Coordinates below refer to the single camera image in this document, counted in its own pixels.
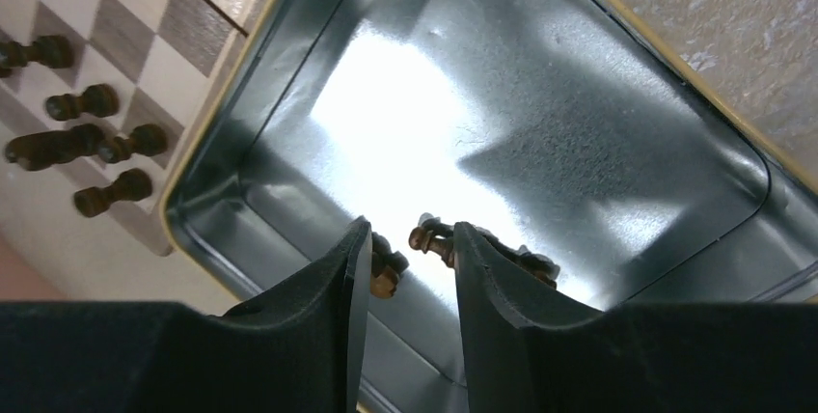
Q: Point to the dark chess piece in tin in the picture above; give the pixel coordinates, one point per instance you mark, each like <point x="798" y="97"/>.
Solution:
<point x="432" y="235"/>

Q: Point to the metal gold-rimmed tin tray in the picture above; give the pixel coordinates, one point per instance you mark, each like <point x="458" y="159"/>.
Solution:
<point x="560" y="126"/>

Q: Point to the orange plastic basket tray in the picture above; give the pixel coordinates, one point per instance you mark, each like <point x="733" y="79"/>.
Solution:
<point x="21" y="282"/>

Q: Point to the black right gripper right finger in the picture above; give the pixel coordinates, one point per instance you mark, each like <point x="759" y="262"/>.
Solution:
<point x="529" y="348"/>

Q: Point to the wooden chess board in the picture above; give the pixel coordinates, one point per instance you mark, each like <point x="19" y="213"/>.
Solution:
<point x="166" y="61"/>

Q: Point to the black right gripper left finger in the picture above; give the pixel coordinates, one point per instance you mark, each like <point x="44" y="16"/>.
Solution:
<point x="297" y="347"/>

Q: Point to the dark chess piece on board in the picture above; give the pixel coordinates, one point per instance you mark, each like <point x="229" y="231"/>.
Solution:
<point x="39" y="151"/>
<point x="99" y="100"/>
<point x="133" y="185"/>

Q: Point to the dark chess piece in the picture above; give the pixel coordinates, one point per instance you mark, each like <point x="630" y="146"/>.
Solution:
<point x="133" y="185"/>
<point x="386" y="268"/>
<point x="432" y="235"/>
<point x="144" y="139"/>
<point x="39" y="151"/>
<point x="99" y="100"/>

